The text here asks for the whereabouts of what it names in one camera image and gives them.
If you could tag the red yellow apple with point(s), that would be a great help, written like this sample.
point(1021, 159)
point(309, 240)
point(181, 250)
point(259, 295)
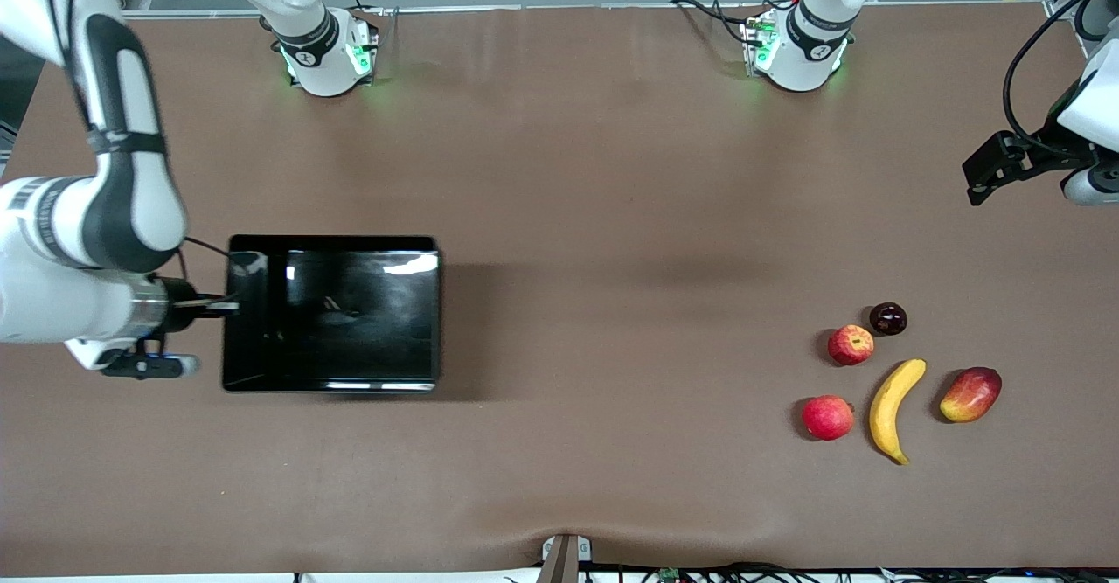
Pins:
point(851, 344)

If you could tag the red yellow mango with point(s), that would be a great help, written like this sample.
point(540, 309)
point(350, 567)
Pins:
point(970, 394)

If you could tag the yellow banana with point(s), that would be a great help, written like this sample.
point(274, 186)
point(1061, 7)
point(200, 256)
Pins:
point(892, 408)

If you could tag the grey table edge clamp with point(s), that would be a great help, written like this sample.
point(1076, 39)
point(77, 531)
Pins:
point(564, 557)

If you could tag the dark red plum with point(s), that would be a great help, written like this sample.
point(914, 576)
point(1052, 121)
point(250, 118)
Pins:
point(888, 318)

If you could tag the black glossy tray box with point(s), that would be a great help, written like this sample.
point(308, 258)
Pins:
point(350, 321)

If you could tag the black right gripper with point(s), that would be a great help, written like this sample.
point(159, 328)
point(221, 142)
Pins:
point(179, 301)

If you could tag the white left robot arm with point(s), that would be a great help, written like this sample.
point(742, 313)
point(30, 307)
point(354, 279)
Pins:
point(809, 58)

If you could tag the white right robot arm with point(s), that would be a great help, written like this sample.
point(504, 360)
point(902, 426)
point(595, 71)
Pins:
point(35, 303)

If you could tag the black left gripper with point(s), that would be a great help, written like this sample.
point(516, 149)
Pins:
point(1037, 150)

